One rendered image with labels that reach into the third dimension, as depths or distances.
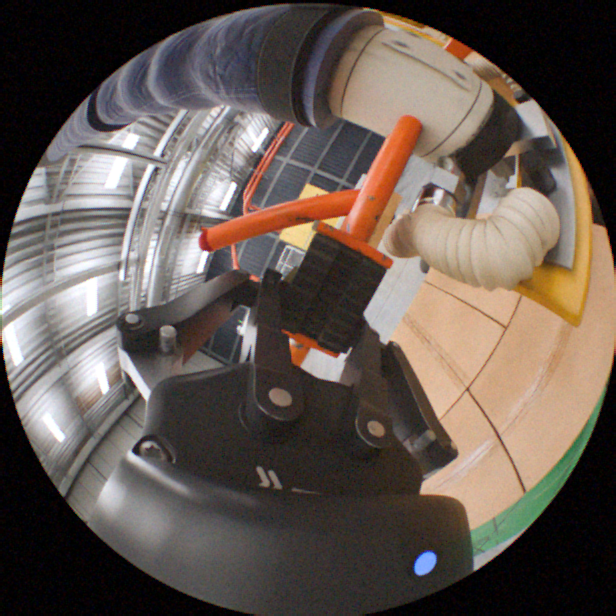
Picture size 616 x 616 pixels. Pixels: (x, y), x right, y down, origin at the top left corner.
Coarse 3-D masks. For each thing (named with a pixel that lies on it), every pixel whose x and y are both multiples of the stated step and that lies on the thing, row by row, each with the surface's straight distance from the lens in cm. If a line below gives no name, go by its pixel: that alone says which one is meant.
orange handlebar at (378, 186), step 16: (448, 48) 26; (464, 48) 26; (400, 128) 19; (416, 128) 20; (384, 144) 23; (400, 144) 18; (384, 160) 17; (400, 160) 17; (368, 176) 17; (384, 176) 16; (400, 176) 17; (368, 192) 16; (384, 192) 16; (352, 208) 16; (368, 208) 15; (384, 208) 16; (352, 224) 15; (368, 224) 15; (368, 240) 16; (304, 352) 18
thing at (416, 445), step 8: (424, 432) 9; (432, 432) 9; (408, 440) 9; (416, 440) 9; (424, 440) 9; (432, 440) 9; (408, 448) 9; (416, 448) 9; (424, 448) 9; (416, 456) 9; (424, 456) 9; (424, 464) 9; (432, 464) 9; (424, 472) 9; (432, 472) 10
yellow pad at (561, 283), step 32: (512, 96) 41; (544, 160) 23; (576, 160) 23; (544, 192) 20; (576, 192) 20; (576, 224) 18; (544, 256) 16; (576, 256) 16; (544, 288) 16; (576, 288) 15; (576, 320) 15
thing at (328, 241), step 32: (320, 224) 14; (320, 256) 13; (352, 256) 14; (384, 256) 14; (288, 288) 14; (320, 288) 14; (352, 288) 13; (288, 320) 14; (320, 320) 15; (352, 320) 14
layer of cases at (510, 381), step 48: (432, 288) 99; (480, 288) 77; (432, 336) 84; (480, 336) 68; (528, 336) 59; (576, 336) 55; (432, 384) 75; (480, 384) 62; (528, 384) 55; (576, 384) 52; (480, 432) 58; (528, 432) 53; (576, 432) 52; (432, 480) 65; (480, 480) 57; (528, 480) 53
